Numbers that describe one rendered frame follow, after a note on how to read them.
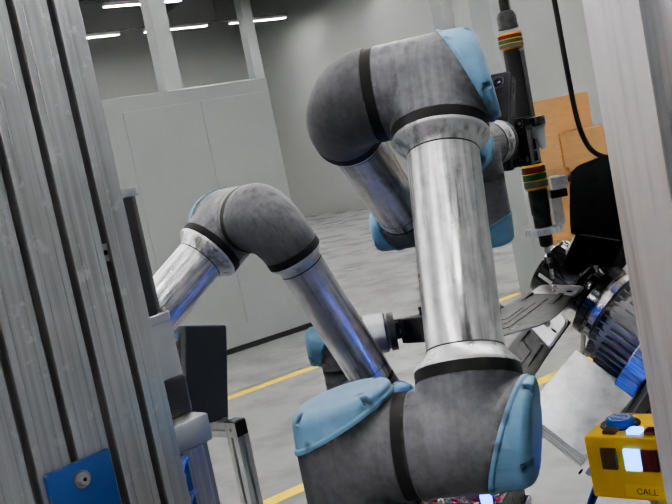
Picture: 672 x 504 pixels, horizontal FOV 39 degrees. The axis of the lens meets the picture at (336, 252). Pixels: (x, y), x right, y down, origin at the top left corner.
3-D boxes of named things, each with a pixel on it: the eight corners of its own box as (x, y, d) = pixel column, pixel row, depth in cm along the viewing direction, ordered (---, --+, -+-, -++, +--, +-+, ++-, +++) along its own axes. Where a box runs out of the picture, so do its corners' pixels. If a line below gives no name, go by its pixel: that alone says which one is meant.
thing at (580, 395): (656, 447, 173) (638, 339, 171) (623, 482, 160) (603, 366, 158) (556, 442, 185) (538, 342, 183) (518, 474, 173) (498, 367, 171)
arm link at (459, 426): (421, 506, 106) (381, 75, 124) (558, 494, 102) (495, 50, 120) (394, 500, 95) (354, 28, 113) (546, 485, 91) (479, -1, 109)
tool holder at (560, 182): (571, 225, 177) (562, 173, 176) (578, 229, 170) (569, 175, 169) (523, 234, 178) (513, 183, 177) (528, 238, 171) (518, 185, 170)
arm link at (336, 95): (272, 132, 112) (383, 271, 155) (361, 113, 109) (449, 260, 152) (270, 49, 116) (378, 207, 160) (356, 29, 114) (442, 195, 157)
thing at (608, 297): (608, 326, 188) (599, 320, 189) (643, 271, 181) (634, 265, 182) (578, 346, 178) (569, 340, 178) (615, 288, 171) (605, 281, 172)
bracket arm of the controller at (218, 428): (248, 432, 184) (245, 417, 183) (237, 438, 181) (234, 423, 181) (168, 428, 199) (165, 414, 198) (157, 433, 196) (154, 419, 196)
